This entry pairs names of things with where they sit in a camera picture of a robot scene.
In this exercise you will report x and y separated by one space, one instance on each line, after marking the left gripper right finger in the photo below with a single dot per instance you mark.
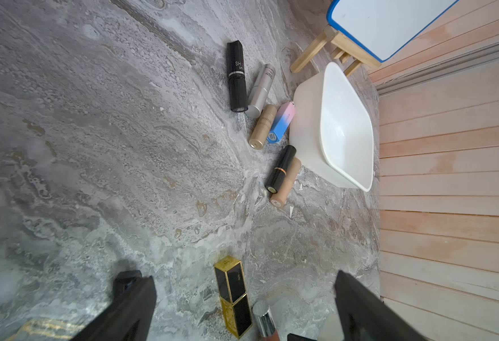
363 316

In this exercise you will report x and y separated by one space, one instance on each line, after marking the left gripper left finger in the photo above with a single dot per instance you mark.
129 315

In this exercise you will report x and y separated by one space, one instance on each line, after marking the pink gloss silver cap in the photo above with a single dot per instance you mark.
264 321

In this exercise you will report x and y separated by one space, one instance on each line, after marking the black gold square lipstick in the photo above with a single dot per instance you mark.
233 295

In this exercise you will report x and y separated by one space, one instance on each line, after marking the white plastic storage box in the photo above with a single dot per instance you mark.
332 130

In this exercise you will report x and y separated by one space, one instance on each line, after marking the black lipstick silver band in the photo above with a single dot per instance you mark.
236 77

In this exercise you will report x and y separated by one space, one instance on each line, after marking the beige lipstick tube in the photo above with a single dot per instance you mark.
280 198

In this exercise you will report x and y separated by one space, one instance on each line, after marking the black lipstick gold band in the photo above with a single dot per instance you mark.
279 171

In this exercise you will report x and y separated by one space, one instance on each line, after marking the gold lipstick tube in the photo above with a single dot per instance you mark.
263 126

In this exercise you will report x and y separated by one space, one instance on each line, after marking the pink blue gradient lipstick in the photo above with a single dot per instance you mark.
281 122

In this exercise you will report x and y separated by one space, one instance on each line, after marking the silver lipstick tube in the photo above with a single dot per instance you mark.
260 91

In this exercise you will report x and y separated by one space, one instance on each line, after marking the blue framed whiteboard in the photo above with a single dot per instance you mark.
383 27

